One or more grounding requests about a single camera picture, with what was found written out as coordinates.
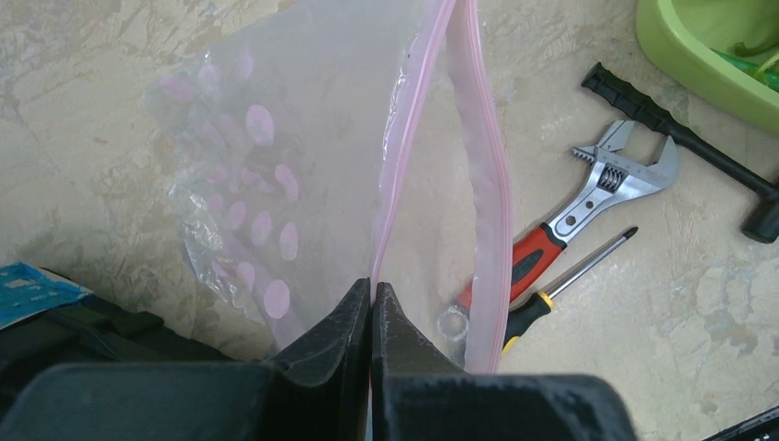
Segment clear zip top bag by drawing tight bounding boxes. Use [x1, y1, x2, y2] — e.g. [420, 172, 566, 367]
[143, 1, 513, 373]

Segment green chili pepper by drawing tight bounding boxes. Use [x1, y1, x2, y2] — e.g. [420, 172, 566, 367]
[712, 36, 778, 92]

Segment red handled adjustable wrench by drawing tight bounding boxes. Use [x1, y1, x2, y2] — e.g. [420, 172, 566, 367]
[437, 119, 680, 342]

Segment black toolbox near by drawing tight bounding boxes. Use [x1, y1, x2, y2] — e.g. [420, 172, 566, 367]
[1, 262, 227, 413]

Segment black toolbox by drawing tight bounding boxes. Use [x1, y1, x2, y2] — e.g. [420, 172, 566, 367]
[704, 406, 778, 441]
[1, 262, 227, 413]

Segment green plastic basin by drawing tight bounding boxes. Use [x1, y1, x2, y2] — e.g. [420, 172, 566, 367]
[636, 1, 778, 134]

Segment black hammer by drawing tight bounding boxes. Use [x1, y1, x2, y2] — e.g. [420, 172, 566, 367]
[581, 62, 778, 243]

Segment yellow black screwdriver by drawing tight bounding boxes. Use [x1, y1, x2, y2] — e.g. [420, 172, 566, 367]
[502, 226, 638, 356]

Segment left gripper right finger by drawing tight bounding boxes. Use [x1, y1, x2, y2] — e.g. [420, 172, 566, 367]
[371, 283, 637, 440]

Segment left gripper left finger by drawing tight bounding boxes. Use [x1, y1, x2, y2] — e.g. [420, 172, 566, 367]
[1, 278, 371, 440]

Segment black toolbox far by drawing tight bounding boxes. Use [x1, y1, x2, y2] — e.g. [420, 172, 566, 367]
[704, 406, 778, 441]

